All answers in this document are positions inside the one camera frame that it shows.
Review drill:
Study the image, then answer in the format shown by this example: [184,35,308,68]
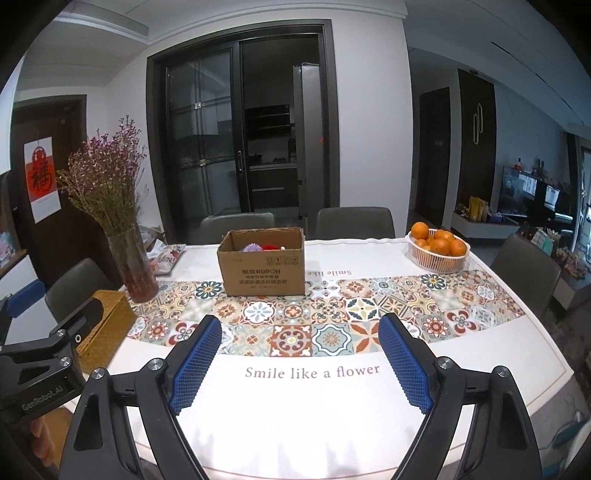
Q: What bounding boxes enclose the red wall poster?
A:
[24,136,60,224]

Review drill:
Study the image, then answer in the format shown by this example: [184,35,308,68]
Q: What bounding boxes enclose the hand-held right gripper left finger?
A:
[59,315,223,480]

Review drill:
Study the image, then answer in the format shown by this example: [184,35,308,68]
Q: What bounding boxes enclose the white television cabinet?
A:
[451,210,520,237]

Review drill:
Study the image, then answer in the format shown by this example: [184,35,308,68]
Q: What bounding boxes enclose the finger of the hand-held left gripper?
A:
[46,298,105,358]
[0,279,47,347]

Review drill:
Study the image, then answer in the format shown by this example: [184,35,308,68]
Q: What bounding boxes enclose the silver refrigerator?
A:
[292,64,321,220]

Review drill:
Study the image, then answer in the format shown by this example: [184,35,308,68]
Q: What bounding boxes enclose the television screen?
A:
[501,166,540,214]

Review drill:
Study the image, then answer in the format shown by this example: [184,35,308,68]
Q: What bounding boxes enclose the glass vase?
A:
[105,226,160,304]

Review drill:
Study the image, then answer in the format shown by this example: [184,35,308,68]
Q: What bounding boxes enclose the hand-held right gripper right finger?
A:
[378,313,542,480]

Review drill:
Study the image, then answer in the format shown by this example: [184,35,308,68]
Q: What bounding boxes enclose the dark room door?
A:
[413,88,451,228]

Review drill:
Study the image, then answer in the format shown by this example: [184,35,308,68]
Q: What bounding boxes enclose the brown wooden door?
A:
[11,95,122,287]

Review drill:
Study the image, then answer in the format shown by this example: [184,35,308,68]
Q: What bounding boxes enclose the pile of oranges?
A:
[410,222,468,257]

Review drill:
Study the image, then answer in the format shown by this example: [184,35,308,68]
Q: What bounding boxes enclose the dark sliding glass door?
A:
[147,21,334,241]

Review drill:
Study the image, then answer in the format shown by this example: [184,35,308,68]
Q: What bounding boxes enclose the patterned tablecloth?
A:
[62,237,575,480]

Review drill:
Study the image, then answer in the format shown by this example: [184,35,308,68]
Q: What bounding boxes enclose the person's left hand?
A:
[28,406,63,464]

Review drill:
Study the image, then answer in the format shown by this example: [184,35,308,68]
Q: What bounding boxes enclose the dried purple flowers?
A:
[55,115,147,236]

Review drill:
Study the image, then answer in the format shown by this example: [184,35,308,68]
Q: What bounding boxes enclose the cardboard box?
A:
[217,227,306,297]

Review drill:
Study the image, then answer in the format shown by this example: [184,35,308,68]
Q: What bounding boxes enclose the grey dining chair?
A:
[45,257,125,324]
[199,212,275,245]
[316,207,395,240]
[490,234,561,319]

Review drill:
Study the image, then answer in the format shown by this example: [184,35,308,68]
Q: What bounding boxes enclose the gold woven box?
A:
[76,290,137,374]

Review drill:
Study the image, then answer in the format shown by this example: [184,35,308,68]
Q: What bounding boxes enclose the white basket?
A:
[406,231,471,273]

